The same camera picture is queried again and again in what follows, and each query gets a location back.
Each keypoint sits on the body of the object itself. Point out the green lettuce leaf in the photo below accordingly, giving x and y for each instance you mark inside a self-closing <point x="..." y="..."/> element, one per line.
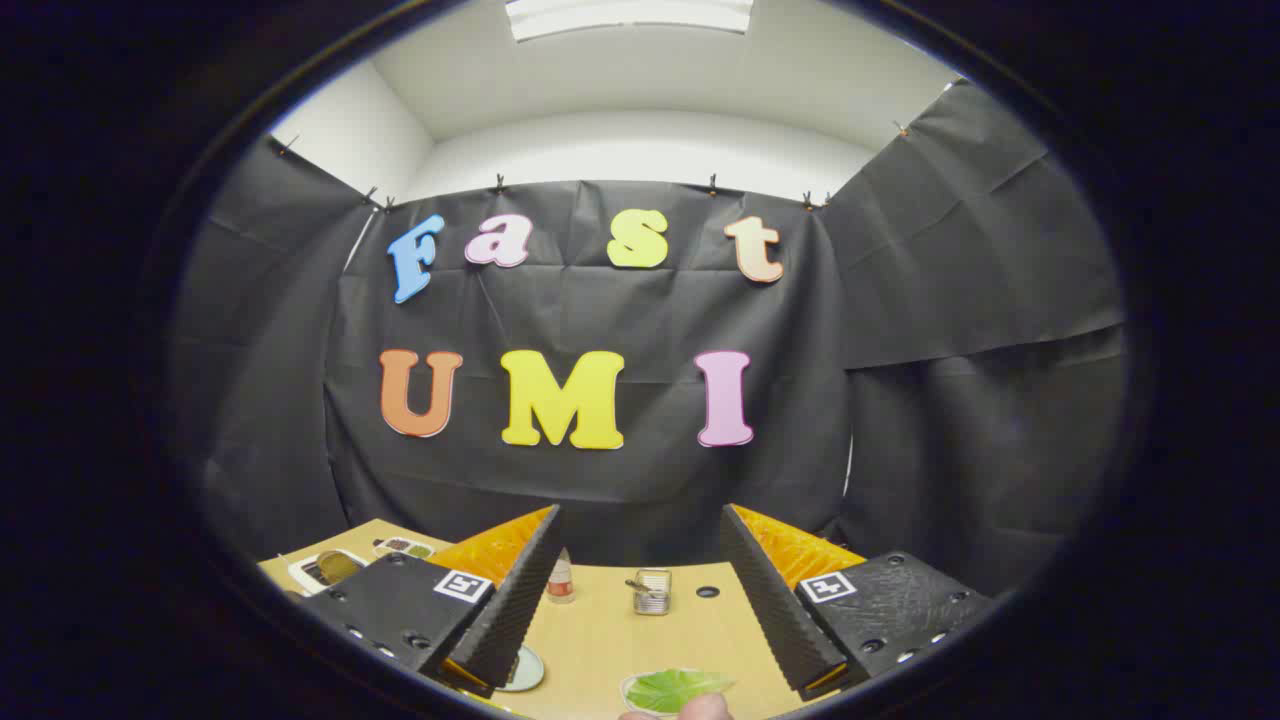
<point x="670" y="690"/>

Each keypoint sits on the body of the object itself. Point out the clear plastic water bottle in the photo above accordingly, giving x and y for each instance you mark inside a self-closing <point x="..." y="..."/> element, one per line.
<point x="561" y="585"/>

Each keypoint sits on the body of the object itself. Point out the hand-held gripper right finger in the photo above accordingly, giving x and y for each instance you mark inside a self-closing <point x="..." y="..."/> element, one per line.
<point x="770" y="600"/>

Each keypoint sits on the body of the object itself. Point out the ceiling light panel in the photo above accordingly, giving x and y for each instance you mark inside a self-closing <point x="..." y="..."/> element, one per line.
<point x="630" y="15"/>

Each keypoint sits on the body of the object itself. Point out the light green round plate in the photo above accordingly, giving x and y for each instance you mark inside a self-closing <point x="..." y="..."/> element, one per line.
<point x="528" y="672"/>

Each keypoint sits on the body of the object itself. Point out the white compartment seasoning tray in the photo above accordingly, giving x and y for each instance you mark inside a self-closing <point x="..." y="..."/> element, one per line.
<point x="400" y="547"/>

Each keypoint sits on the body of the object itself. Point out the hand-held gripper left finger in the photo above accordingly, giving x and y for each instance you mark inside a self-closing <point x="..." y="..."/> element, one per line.
<point x="520" y="600"/>

